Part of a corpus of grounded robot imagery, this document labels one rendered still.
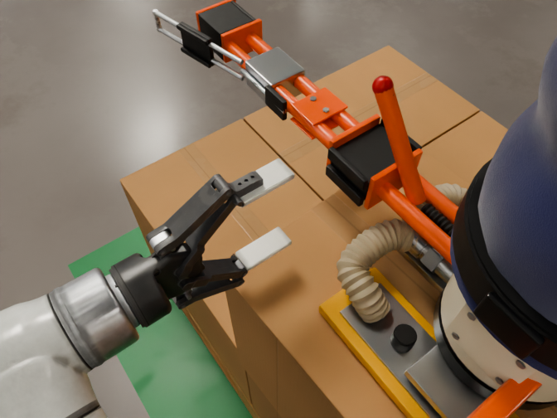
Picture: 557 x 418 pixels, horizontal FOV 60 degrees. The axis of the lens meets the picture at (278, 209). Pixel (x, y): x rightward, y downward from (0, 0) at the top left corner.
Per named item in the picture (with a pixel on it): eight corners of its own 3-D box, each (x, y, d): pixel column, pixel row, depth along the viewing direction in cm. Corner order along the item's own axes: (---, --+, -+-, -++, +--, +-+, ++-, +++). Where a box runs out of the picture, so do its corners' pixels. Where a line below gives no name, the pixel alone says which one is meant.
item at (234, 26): (263, 46, 80) (262, 20, 76) (225, 63, 78) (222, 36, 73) (235, 23, 84) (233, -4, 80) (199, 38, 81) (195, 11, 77)
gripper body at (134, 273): (96, 255, 49) (176, 211, 52) (118, 292, 56) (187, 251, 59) (128, 310, 46) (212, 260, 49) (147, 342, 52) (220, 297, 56)
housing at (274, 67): (306, 92, 74) (307, 68, 70) (270, 110, 72) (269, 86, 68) (279, 69, 77) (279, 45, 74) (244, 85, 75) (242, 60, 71)
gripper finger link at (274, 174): (225, 190, 51) (225, 186, 51) (278, 162, 54) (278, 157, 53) (241, 209, 50) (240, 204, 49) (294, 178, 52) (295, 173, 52)
